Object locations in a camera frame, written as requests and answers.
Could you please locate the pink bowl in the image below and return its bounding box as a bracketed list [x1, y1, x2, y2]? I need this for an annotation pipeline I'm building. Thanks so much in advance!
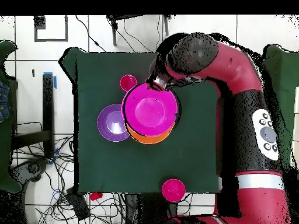
[121, 82, 180, 137]

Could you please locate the orange bowl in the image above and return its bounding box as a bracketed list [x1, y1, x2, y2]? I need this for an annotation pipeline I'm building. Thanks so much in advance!
[126, 121, 176, 145]

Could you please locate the purple bowl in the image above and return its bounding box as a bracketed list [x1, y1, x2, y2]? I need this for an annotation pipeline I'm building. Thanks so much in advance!
[96, 103, 130, 143]

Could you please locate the red cup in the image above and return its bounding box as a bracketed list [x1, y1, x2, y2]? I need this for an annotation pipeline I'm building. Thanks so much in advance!
[119, 74, 138, 92]

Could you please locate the dark green tablecloth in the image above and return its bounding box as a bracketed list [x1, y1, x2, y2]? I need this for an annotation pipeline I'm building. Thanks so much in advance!
[59, 45, 221, 195]

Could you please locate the blue tape strip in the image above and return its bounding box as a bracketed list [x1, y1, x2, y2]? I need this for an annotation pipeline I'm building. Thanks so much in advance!
[43, 71, 57, 90]

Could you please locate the red bowl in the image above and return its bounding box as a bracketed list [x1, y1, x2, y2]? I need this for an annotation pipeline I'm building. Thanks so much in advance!
[161, 178, 187, 203]

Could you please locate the small red object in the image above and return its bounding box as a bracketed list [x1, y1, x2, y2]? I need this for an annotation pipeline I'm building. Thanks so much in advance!
[89, 191, 104, 201]

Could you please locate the green cloth covered table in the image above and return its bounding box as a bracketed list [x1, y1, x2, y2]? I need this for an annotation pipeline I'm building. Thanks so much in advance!
[261, 43, 299, 164]
[0, 40, 23, 194]

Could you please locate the black power strip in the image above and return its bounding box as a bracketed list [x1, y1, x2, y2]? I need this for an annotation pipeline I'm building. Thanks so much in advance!
[65, 188, 91, 222]

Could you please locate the black chair base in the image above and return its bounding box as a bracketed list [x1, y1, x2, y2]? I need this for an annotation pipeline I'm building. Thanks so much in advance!
[10, 158, 50, 183]

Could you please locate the person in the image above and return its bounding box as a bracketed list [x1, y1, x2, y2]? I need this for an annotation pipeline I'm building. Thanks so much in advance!
[0, 80, 12, 124]

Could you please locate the black floor cable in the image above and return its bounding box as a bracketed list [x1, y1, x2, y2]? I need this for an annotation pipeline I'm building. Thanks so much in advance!
[75, 15, 107, 53]

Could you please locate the black table frame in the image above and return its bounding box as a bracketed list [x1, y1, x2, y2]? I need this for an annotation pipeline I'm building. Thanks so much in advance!
[10, 73, 55, 160]

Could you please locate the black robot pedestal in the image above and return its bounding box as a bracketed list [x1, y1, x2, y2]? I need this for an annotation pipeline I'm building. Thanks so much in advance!
[123, 192, 178, 224]

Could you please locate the black square frame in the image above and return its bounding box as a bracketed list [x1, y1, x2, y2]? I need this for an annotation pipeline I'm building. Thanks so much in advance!
[34, 15, 69, 43]

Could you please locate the floor cable bundle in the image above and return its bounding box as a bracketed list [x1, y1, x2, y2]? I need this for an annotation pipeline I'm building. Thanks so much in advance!
[11, 135, 127, 224]

